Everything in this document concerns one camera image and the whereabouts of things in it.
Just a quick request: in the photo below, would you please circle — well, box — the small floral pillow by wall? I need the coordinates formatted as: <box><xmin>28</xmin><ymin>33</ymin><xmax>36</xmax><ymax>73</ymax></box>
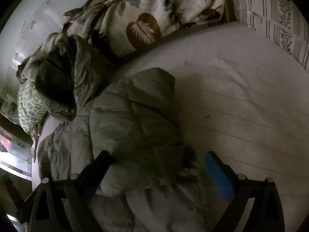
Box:
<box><xmin>1</xmin><ymin>94</ymin><xmax>19</xmax><ymax>125</ymax></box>

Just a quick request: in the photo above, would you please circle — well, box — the leaf print blanket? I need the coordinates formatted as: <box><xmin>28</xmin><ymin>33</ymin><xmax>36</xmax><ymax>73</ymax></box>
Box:
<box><xmin>15</xmin><ymin>0</ymin><xmax>229</xmax><ymax>83</ymax></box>

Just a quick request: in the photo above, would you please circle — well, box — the green white patterned pillow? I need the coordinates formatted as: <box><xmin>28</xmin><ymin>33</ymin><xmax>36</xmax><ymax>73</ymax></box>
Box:
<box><xmin>17</xmin><ymin>80</ymin><xmax>47</xmax><ymax>135</ymax></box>

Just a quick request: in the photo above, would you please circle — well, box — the stained glass door window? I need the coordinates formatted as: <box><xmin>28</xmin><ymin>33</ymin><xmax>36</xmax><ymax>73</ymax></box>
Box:
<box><xmin>1</xmin><ymin>127</ymin><xmax>32</xmax><ymax>181</ymax></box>

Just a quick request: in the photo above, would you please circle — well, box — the olive green quilted puffer coat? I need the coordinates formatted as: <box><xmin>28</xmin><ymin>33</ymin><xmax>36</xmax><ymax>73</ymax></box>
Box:
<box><xmin>36</xmin><ymin>34</ymin><xmax>208</xmax><ymax>231</ymax></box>

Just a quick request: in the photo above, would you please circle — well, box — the striped floral cushion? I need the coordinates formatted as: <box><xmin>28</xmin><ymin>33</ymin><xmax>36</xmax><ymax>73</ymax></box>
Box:
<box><xmin>233</xmin><ymin>0</ymin><xmax>308</xmax><ymax>70</ymax></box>

